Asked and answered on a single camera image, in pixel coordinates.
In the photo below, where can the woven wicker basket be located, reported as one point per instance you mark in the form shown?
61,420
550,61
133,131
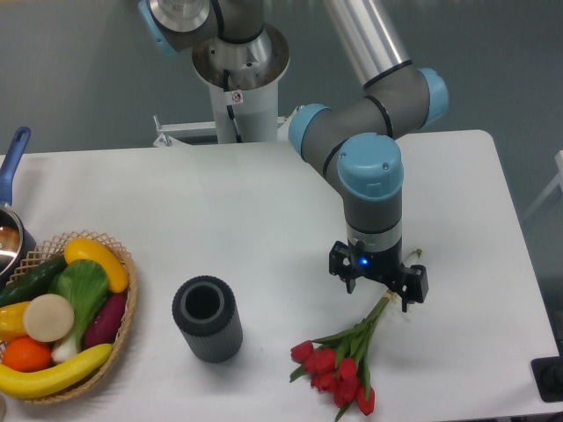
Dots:
53,248

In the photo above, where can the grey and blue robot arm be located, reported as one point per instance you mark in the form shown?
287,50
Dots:
354,150

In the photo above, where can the white frame at right edge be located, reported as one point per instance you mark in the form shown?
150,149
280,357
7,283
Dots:
554,185

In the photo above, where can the dark grey ribbed vase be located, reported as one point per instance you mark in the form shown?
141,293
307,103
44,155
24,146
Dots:
206,312

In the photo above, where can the yellow squash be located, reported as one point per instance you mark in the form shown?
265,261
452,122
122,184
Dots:
83,248

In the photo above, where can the red tulip bouquet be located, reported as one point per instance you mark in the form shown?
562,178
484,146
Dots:
338,364

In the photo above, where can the black device at table edge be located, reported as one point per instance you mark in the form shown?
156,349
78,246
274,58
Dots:
548,377

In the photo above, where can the yellow banana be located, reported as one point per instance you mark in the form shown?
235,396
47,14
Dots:
50,381

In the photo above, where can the beige round disc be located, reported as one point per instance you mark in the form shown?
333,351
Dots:
48,318

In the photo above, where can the yellow bell pepper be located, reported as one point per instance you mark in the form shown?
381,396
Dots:
11,321

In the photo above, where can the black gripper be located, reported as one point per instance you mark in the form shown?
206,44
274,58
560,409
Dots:
349,262

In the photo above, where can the green cucumber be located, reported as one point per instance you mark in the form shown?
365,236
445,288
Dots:
33,283

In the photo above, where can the blue handled saucepan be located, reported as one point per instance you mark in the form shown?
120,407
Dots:
16,241

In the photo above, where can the purple sweet potato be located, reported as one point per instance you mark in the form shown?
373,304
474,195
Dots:
103,329

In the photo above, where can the green bok choy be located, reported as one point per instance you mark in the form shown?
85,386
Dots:
84,284

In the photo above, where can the orange fruit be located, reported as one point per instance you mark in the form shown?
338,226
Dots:
27,355

